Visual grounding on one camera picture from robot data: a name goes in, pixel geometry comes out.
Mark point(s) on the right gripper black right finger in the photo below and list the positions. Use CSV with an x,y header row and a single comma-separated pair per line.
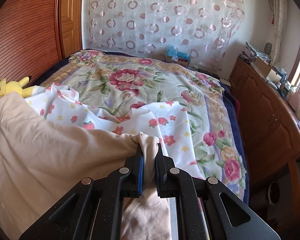
x,y
162,165

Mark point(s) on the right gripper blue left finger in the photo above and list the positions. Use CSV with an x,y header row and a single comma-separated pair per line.
x,y
133,184

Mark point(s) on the beige printed t-shirt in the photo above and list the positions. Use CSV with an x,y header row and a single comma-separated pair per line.
x,y
40,161

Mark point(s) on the yellow plush toy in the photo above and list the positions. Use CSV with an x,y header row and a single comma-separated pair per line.
x,y
16,86

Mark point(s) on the white flower print sheet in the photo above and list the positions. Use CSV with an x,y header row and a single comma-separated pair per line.
x,y
166,121

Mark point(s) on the floral rose blanket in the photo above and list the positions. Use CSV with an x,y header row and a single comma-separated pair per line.
x,y
118,83

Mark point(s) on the blue tissue box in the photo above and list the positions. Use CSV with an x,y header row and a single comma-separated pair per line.
x,y
172,55

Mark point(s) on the wooden sideboard cabinet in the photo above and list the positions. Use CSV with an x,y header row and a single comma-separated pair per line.
x,y
269,128

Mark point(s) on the cardboard box on cabinet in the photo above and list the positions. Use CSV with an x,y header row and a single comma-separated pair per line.
x,y
265,70

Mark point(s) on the stack of papers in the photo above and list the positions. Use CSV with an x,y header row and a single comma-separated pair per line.
x,y
251,54

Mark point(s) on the pink bottle on sill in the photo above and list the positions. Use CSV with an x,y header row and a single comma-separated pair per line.
x,y
294,100

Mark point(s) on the sheer circle pattern curtain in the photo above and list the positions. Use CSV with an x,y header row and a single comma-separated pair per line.
x,y
201,29

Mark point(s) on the tied window curtain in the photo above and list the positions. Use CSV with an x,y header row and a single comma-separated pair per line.
x,y
280,19

